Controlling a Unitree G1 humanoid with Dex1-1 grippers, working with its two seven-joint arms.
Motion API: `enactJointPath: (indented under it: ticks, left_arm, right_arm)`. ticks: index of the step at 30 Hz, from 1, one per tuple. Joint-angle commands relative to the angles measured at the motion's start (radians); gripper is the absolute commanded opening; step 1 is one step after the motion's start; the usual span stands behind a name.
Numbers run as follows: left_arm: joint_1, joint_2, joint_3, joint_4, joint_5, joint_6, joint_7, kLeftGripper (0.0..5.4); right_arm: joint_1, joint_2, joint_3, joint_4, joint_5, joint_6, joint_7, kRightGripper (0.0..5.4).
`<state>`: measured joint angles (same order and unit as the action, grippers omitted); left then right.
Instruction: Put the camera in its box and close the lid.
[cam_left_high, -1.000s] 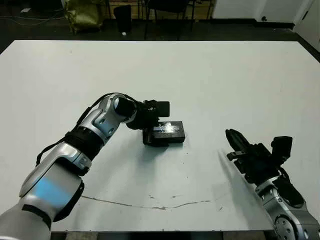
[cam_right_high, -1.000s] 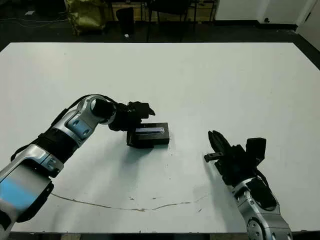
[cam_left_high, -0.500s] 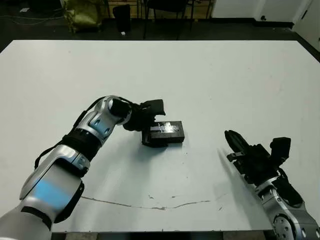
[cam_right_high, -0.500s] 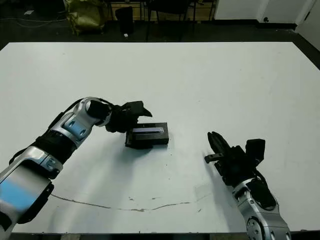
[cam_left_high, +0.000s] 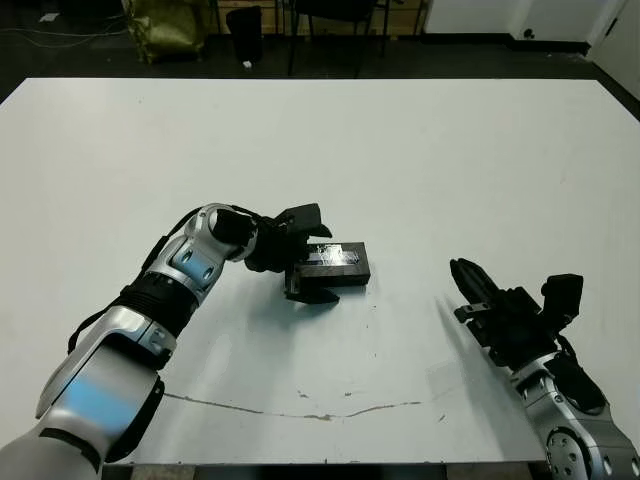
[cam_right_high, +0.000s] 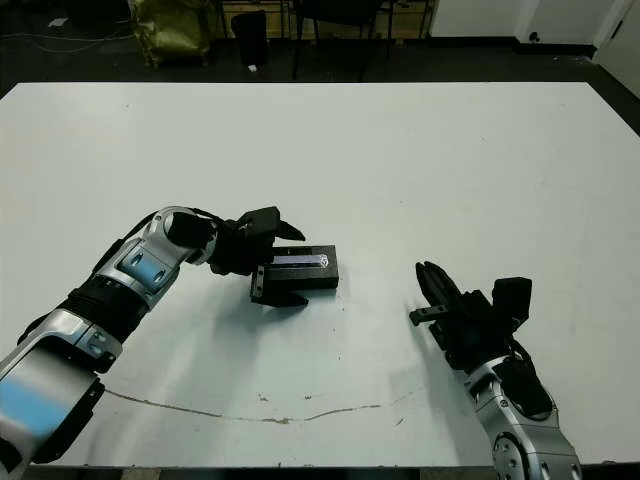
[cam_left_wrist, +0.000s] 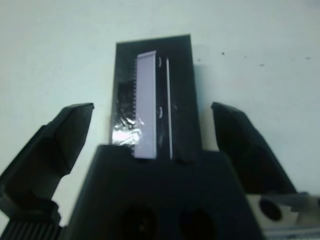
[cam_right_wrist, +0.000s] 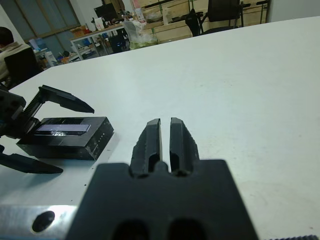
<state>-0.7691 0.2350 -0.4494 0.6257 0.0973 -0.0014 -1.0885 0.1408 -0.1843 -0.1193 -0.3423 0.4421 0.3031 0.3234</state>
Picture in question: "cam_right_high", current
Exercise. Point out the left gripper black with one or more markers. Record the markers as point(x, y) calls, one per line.
point(240, 250)

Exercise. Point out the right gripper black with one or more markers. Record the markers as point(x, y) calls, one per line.
point(472, 332)

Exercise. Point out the black box lid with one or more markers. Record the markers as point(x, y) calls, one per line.
point(305, 277)

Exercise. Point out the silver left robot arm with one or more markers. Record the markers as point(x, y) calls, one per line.
point(75, 340)

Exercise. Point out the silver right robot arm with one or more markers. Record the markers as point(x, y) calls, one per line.
point(525, 435)

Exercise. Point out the black upright case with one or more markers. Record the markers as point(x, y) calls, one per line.
point(250, 39)

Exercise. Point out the light wooden crate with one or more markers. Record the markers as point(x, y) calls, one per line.
point(280, 19)
point(412, 16)

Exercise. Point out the yellow green bag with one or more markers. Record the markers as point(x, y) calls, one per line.
point(170, 34)

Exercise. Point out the black office chair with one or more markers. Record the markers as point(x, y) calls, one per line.
point(334, 10)

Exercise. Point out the black round door stopper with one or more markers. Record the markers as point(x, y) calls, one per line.
point(535, 36)

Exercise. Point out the white door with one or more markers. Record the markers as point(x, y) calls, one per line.
point(627, 42)

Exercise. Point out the white paper sheet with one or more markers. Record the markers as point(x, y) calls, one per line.
point(58, 22)

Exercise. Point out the left wrist camera housing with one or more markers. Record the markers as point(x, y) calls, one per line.
point(260, 219)

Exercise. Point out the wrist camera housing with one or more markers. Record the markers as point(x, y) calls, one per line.
point(512, 299)
point(260, 219)

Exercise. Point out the right wrist camera housing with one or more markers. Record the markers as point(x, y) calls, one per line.
point(512, 299)

